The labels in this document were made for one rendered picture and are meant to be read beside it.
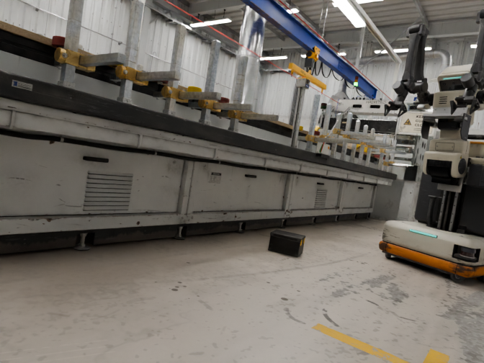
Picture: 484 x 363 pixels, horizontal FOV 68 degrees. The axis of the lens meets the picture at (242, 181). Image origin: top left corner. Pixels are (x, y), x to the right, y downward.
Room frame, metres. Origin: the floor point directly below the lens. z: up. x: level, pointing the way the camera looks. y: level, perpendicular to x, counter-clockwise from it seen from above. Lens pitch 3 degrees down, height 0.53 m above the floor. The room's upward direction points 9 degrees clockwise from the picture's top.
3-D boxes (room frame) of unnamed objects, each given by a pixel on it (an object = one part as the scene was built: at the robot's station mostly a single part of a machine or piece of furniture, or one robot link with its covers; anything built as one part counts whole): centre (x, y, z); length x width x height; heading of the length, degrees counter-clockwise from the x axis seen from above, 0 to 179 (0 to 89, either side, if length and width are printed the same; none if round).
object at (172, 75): (1.54, 0.48, 0.82); 0.43 x 0.03 x 0.04; 53
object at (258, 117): (2.14, 0.04, 0.80); 0.43 x 0.03 x 0.04; 53
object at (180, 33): (1.74, 0.40, 0.89); 0.04 x 0.04 x 0.48; 53
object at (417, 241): (2.57, -1.51, 0.16); 0.67 x 0.64 x 0.25; 125
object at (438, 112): (2.40, -1.27, 0.99); 0.28 x 0.16 x 0.22; 35
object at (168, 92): (1.76, 0.38, 0.81); 0.14 x 0.06 x 0.05; 143
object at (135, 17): (1.54, 0.55, 0.89); 0.04 x 0.04 x 0.48; 53
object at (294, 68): (8.19, -1.13, 2.65); 1.71 x 0.09 x 0.32; 143
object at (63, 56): (1.36, 0.68, 0.81); 0.14 x 0.06 x 0.05; 143
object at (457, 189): (2.42, -1.41, 0.68); 0.28 x 0.27 x 0.25; 35
